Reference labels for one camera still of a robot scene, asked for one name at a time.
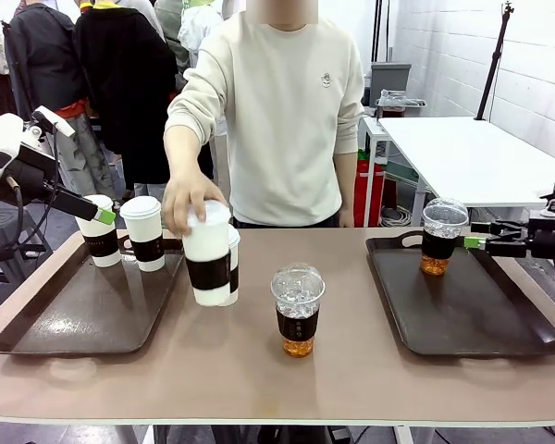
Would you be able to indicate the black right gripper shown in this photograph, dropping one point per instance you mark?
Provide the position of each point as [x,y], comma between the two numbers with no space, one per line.
[550,238]

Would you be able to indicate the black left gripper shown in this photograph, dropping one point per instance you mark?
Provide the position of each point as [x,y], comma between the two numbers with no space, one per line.
[32,178]

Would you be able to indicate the white paper cup black sleeve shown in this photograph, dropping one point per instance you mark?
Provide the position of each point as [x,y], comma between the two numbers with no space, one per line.
[234,263]
[206,259]
[145,236]
[104,245]

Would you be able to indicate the clear iced tea cup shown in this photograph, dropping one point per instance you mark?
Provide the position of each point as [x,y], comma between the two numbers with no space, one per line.
[439,240]
[297,324]

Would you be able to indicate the person's left forearm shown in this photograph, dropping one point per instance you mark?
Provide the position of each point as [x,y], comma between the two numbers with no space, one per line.
[347,180]

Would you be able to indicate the person's right forearm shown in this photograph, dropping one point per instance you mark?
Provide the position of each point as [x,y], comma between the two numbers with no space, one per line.
[180,152]

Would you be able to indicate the brown plastic serving tray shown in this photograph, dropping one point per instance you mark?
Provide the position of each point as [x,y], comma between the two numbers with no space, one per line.
[467,314]
[97,314]

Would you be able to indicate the person's right hand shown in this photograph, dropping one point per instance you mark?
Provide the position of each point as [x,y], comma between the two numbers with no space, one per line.
[185,201]

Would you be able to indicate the person's left hand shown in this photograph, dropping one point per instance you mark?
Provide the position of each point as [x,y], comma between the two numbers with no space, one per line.
[347,217]

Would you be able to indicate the dark grey stool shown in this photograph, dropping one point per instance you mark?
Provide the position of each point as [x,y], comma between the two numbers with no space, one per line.
[2,222]

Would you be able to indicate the large white table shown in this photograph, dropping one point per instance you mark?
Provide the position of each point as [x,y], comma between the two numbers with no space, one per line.
[467,152]

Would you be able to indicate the red crate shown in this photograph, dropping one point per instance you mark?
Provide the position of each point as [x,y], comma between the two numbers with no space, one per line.
[367,185]

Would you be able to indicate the black tripod pole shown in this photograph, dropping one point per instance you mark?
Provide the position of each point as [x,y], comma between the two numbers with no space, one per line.
[495,60]

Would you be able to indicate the grey plastic box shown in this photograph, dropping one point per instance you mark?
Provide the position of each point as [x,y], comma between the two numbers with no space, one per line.
[390,76]

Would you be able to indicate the person in cream sweater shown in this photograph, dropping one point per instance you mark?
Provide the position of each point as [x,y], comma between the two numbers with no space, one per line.
[282,115]

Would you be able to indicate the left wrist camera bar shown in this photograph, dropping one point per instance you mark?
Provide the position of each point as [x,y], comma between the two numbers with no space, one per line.
[53,121]

